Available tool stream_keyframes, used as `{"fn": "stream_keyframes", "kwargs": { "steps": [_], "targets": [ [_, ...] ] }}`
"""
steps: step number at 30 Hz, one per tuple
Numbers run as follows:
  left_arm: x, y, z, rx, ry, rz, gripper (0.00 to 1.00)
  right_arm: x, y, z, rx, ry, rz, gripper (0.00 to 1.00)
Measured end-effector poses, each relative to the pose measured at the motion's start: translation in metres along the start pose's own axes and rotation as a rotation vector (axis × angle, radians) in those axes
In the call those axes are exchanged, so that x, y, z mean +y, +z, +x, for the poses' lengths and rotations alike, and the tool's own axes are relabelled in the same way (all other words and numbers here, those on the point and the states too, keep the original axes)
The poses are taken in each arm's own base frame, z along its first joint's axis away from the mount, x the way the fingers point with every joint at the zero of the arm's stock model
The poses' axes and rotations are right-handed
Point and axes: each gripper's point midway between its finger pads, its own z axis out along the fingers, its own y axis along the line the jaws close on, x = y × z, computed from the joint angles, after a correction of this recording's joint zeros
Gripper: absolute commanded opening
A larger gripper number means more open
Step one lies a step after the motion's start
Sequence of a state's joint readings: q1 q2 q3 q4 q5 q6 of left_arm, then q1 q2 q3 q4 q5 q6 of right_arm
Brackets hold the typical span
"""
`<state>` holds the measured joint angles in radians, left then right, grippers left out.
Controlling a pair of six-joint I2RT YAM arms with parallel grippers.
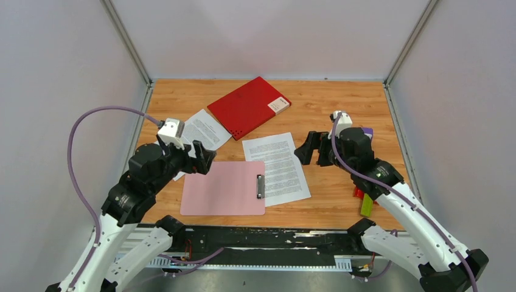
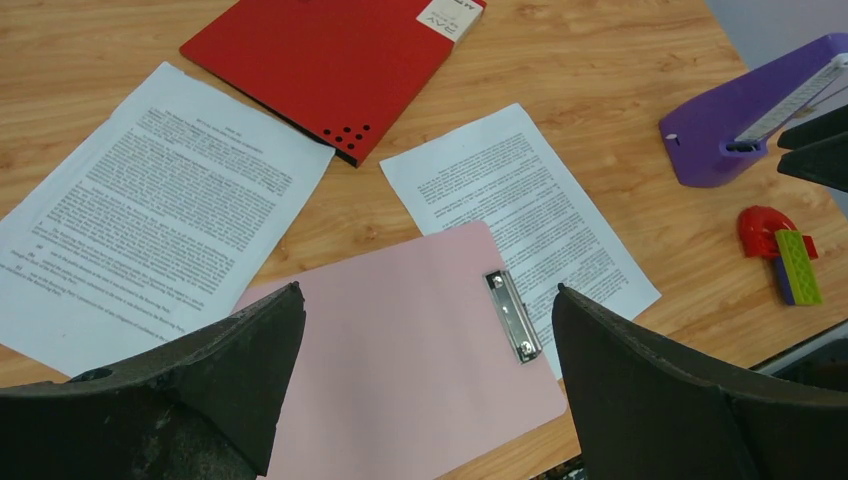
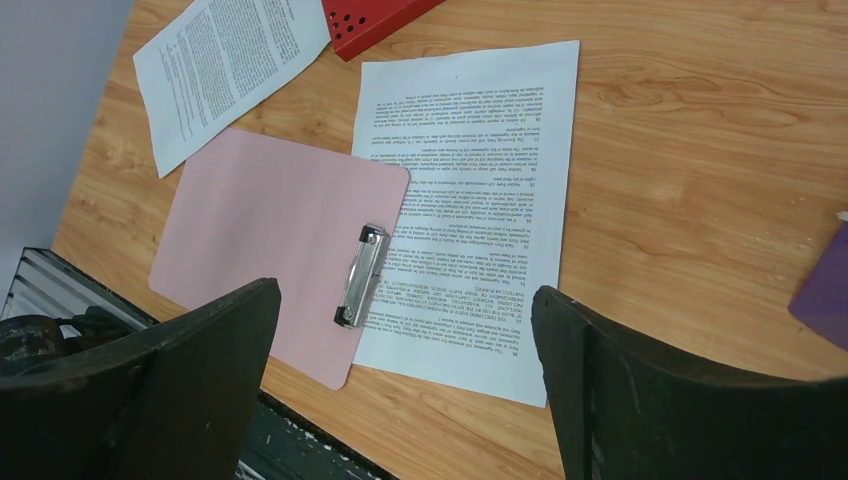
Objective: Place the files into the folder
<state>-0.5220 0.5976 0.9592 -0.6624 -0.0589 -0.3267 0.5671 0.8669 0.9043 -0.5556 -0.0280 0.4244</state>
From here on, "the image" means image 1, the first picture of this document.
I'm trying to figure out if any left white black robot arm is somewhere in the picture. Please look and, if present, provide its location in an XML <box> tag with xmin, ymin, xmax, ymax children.
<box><xmin>46</xmin><ymin>141</ymin><xmax>217</xmax><ymax>291</ymax></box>

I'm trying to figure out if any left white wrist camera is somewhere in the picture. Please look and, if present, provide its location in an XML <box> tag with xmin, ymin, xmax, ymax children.
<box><xmin>157</xmin><ymin>118</ymin><xmax>185</xmax><ymax>150</ymax></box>

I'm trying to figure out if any purple stapler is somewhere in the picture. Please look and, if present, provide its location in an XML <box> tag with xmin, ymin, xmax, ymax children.
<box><xmin>362</xmin><ymin>127</ymin><xmax>374</xmax><ymax>140</ymax></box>

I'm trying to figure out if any aluminium corner post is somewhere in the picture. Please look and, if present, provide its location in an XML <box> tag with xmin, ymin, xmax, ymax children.
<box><xmin>100</xmin><ymin>0</ymin><xmax>153</xmax><ymax>87</ymax></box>
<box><xmin>383</xmin><ymin>0</ymin><xmax>440</xmax><ymax>88</ymax></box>

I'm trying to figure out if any red folder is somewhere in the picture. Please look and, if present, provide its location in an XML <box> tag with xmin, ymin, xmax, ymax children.
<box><xmin>207</xmin><ymin>77</ymin><xmax>291</xmax><ymax>141</ymax></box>

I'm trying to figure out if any green toy block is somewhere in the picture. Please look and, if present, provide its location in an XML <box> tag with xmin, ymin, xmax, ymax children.
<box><xmin>360</xmin><ymin>193</ymin><xmax>374</xmax><ymax>217</ymax></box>

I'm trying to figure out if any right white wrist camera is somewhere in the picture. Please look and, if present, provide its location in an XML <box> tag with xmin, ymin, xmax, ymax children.
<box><xmin>329</xmin><ymin>111</ymin><xmax>353</xmax><ymax>138</ymax></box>

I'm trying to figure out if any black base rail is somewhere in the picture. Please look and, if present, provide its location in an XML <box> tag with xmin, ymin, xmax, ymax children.
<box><xmin>120</xmin><ymin>224</ymin><xmax>416</xmax><ymax>271</ymax></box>

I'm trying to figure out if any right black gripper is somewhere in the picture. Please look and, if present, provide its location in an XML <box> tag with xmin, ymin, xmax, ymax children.
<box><xmin>293</xmin><ymin>131</ymin><xmax>355</xmax><ymax>174</ymax></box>

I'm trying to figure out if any printed paper sheet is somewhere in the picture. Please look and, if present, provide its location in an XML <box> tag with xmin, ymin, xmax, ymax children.
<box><xmin>156</xmin><ymin>109</ymin><xmax>230</xmax><ymax>181</ymax></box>
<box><xmin>242</xmin><ymin>132</ymin><xmax>312</xmax><ymax>207</ymax></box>

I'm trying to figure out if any pink clipboard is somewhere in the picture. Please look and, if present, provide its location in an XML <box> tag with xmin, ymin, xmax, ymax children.
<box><xmin>180</xmin><ymin>161</ymin><xmax>265</xmax><ymax>216</ymax></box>

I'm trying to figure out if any red toy block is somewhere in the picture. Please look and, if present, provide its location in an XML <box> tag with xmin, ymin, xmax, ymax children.
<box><xmin>353</xmin><ymin>187</ymin><xmax>378</xmax><ymax>205</ymax></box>

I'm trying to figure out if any left aluminium corner post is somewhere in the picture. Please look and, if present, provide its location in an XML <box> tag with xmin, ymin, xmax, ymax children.
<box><xmin>100</xmin><ymin>0</ymin><xmax>153</xmax><ymax>87</ymax></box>

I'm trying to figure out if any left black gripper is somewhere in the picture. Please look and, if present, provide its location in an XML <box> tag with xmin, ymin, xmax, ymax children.
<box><xmin>150</xmin><ymin>137</ymin><xmax>217</xmax><ymax>193</ymax></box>

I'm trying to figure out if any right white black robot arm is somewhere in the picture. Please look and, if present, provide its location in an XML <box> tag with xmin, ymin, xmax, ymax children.
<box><xmin>294</xmin><ymin>128</ymin><xmax>489</xmax><ymax>291</ymax></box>

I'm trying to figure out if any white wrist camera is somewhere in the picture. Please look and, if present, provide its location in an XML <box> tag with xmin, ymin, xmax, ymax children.
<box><xmin>329</xmin><ymin>111</ymin><xmax>353</xmax><ymax>138</ymax></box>
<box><xmin>157</xmin><ymin>118</ymin><xmax>185</xmax><ymax>150</ymax></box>

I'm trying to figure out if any right aluminium corner post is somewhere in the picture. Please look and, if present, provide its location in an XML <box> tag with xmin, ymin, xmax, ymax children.
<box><xmin>383</xmin><ymin>0</ymin><xmax>440</xmax><ymax>88</ymax></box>

